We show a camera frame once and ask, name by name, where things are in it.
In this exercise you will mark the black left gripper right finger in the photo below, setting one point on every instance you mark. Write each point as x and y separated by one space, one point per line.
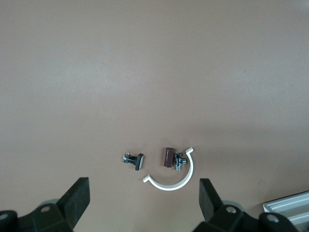
210 205

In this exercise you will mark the aluminium frame profile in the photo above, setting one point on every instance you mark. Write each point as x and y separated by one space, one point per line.
287 207

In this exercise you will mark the brown cylinder capacitor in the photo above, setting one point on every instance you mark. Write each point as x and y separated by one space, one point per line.
167 157

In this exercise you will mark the small chrome valve fitting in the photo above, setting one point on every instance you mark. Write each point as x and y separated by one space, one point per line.
179 162

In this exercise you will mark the black square push switch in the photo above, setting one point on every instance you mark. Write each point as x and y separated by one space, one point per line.
138 162

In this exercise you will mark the white semicircular pipe clamp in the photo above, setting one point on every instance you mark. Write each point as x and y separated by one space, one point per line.
190 169

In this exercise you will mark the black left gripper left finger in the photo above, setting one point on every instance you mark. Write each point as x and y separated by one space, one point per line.
74 205

